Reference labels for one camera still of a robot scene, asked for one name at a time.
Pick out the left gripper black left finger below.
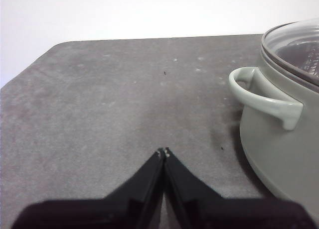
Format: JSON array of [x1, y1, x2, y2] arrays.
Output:
[[11, 148, 165, 229]]

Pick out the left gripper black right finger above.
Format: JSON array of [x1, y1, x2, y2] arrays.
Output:
[[163, 146, 318, 229]]

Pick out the glass lid with green knob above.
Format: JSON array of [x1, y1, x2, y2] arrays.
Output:
[[261, 17, 319, 91]]

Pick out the pale green electric steamer pot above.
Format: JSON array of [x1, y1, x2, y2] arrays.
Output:
[[228, 27, 319, 208]]

